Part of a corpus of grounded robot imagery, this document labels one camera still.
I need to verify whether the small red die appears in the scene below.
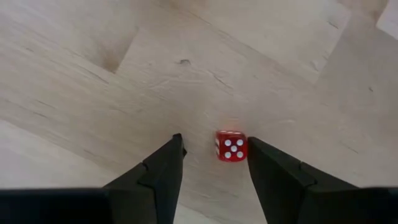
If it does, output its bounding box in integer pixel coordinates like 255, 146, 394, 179
215, 129, 249, 162

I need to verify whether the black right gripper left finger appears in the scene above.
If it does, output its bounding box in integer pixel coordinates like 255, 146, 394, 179
102, 133, 188, 224

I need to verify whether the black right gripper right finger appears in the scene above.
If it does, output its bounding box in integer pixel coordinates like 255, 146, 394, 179
247, 136, 360, 224

